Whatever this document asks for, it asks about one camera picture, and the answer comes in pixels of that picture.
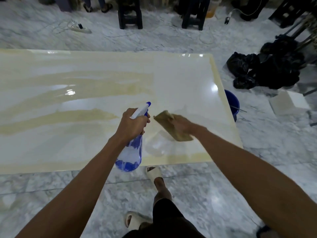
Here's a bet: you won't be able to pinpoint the person's right hand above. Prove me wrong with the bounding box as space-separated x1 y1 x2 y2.
171 114 201 136

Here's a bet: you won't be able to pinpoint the person's left hand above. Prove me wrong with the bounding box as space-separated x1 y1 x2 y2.
115 107 151 144

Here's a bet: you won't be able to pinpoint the brown cleaning cloth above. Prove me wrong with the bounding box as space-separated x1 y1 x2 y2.
153 110 194 142

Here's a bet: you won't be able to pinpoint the blue spray bottle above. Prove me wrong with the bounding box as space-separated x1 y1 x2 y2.
115 101 152 172

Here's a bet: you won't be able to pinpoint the person's right forearm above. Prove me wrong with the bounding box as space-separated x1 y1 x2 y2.
193 125 317 238

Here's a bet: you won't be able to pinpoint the person's left forearm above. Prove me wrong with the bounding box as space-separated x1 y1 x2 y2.
15 135 127 238

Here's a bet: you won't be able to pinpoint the white glossy table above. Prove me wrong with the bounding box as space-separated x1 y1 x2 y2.
0 49 244 175

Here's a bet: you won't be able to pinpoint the person's right leg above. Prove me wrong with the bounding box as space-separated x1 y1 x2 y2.
153 176 173 209

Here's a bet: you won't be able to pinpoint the person's black shorts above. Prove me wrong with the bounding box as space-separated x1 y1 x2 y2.
123 198 206 238

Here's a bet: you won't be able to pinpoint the beige slipper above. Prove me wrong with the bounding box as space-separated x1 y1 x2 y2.
123 211 153 231
145 166 163 192

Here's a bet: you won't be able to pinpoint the blue plastic bucket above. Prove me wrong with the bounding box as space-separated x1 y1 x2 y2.
224 89 241 123

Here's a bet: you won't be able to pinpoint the black plastic bag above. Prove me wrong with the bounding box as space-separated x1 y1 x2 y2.
232 74 259 90
255 34 306 90
226 52 261 78

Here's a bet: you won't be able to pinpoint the black plastic stool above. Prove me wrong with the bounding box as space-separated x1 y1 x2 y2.
181 0 211 31
268 0 315 29
117 0 143 30

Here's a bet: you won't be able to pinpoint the white foam box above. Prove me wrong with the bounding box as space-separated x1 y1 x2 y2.
269 90 311 116

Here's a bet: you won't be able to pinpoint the white power strip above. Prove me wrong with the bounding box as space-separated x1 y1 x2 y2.
68 22 92 34

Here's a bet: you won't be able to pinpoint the translucent orange bucket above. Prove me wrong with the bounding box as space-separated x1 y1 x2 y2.
205 0 222 19

